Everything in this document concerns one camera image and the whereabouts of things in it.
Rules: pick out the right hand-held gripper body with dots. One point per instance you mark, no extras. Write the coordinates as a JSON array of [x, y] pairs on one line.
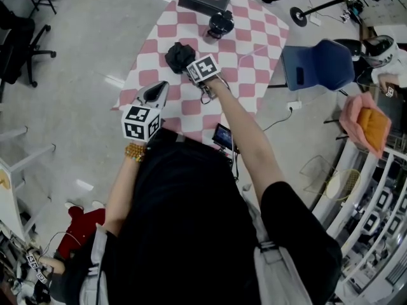
[[205, 68]]

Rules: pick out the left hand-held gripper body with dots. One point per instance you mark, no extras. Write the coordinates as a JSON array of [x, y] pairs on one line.
[[140, 121]]

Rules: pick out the person's right forearm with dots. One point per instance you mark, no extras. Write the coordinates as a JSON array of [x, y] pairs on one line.
[[248, 138]]

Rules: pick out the person's left forearm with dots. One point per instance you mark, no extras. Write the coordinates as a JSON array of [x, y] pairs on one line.
[[122, 189]]

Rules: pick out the black round cup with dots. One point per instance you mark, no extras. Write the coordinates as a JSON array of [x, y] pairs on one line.
[[221, 24]]

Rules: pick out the table with pink checkered cloth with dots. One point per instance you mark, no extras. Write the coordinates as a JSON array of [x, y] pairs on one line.
[[254, 84]]

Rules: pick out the small black monitor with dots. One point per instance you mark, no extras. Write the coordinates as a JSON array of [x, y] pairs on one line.
[[223, 135]]

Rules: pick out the white power strip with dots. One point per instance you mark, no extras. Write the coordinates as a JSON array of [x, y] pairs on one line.
[[294, 105]]

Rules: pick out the black round stand base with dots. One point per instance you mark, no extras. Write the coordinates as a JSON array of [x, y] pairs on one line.
[[298, 16]]

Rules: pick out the person's black shirt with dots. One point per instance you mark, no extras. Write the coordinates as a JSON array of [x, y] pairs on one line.
[[190, 221]]

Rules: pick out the blue chair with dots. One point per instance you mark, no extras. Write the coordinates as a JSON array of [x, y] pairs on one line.
[[321, 65]]

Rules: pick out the red cloth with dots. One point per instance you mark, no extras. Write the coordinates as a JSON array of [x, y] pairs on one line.
[[84, 230]]

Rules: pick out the black office chair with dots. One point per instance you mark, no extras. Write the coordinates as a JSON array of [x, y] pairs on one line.
[[19, 52]]

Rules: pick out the orange cushion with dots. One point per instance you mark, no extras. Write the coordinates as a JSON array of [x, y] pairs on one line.
[[373, 126]]

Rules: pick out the yellow badminton racket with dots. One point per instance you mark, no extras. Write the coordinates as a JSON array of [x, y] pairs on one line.
[[343, 184]]

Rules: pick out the white shelving rack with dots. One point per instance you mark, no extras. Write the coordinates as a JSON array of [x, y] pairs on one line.
[[372, 221]]

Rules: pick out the white metal table frame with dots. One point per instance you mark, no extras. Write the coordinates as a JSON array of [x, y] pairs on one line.
[[22, 170]]

